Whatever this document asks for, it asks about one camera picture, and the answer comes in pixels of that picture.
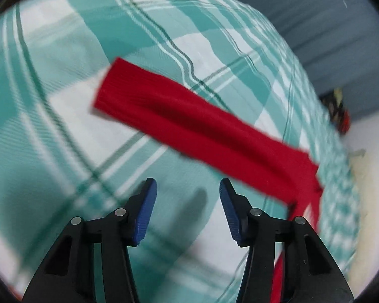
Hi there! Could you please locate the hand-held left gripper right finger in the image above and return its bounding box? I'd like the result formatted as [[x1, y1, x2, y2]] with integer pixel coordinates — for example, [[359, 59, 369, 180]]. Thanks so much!
[[219, 178, 355, 303]]

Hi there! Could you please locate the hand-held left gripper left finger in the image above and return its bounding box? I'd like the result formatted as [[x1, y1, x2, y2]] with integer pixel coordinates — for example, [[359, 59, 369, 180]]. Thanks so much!
[[21, 178, 158, 303]]

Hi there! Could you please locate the red garment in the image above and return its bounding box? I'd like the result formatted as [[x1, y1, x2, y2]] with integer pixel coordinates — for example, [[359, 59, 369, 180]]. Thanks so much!
[[93, 57, 324, 303]]

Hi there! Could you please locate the pile of mixed clothes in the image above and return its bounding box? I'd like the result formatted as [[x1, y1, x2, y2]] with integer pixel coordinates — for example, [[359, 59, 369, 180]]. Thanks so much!
[[320, 88, 351, 133]]

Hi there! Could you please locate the green plaid bed cover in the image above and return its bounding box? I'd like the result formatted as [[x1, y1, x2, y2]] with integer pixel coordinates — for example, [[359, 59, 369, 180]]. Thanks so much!
[[0, 0, 362, 303]]

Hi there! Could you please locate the grey-blue curtain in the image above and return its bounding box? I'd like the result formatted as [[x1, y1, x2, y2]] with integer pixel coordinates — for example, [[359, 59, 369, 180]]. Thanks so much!
[[205, 0, 379, 120]]

